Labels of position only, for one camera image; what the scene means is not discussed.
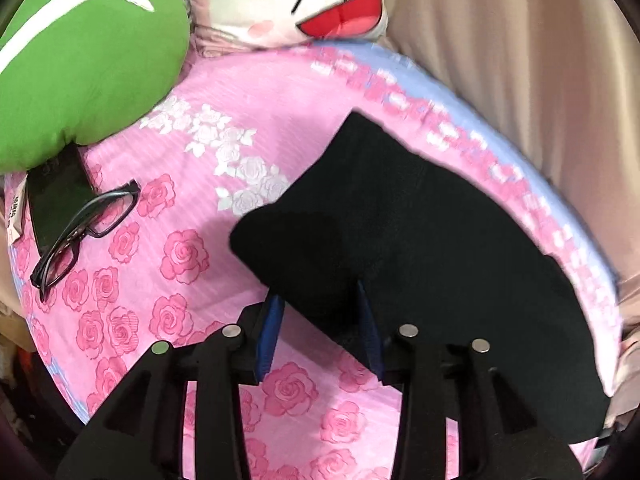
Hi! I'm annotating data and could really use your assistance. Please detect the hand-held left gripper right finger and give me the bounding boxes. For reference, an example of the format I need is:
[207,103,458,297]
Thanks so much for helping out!
[356,280,586,480]

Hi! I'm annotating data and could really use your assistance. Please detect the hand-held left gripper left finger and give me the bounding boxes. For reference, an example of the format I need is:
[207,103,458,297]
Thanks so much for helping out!
[65,292,288,480]

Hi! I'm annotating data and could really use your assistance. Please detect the black pants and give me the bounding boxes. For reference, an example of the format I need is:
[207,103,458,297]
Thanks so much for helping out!
[229,111,612,445]

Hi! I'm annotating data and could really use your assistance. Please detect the black framed eyeglasses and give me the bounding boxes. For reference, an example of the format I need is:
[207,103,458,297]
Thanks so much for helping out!
[30,179,142,302]

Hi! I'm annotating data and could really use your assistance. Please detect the pink floral bed sheet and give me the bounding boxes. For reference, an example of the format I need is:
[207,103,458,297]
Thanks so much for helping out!
[10,42,623,480]

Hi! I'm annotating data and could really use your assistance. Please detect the black smartphone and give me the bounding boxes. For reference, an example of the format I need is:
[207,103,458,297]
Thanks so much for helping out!
[26,144,96,256]

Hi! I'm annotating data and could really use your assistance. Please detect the white printed paper tag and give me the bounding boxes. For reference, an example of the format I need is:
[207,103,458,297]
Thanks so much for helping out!
[5,185,24,247]

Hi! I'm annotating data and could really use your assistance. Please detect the pink striped pillow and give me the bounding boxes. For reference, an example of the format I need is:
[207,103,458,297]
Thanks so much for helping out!
[182,0,283,59]

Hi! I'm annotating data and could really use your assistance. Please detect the beige curtain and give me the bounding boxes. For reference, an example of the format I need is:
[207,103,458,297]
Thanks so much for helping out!
[385,0,640,306]

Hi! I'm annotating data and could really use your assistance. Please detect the green pillow with white stripe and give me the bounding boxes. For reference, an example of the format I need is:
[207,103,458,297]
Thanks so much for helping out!
[0,0,192,173]

